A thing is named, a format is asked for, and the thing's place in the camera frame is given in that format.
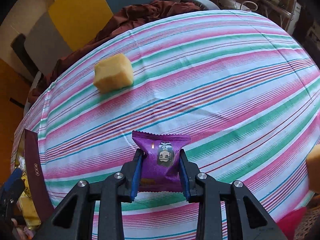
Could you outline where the purple snack packet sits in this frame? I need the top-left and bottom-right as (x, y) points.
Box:
(132, 130), (192, 193)

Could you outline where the woven rattan chair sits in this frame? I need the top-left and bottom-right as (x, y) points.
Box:
(300, 205), (320, 240)

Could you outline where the grey yellow blue chair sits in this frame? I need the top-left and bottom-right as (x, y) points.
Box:
(24, 0), (167, 63)

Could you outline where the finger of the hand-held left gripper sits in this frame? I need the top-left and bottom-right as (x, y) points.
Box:
(0, 167), (26, 201)

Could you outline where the clear plastic wrap ball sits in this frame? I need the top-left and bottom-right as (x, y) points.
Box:
(15, 156), (27, 173)

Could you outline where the yellow sponge block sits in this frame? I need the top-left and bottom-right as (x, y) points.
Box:
(93, 53), (134, 94)
(305, 146), (320, 193)
(19, 192), (42, 228)

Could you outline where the wooden wardrobe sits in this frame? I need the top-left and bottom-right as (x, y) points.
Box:
(0, 57), (33, 180)

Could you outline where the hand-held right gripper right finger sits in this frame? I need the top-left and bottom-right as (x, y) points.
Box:
(179, 149), (288, 240)

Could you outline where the red clothing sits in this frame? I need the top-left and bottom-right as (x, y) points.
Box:
(277, 206), (311, 240)

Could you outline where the gold lined gift box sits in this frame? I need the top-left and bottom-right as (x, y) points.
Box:
(10, 129), (54, 231)

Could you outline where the white cable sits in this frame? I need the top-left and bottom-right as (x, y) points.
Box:
(240, 1), (259, 12)

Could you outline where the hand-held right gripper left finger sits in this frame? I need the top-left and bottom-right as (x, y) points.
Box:
(35, 149), (144, 240)

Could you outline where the maroon blanket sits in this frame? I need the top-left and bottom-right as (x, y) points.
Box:
(27, 0), (203, 103)

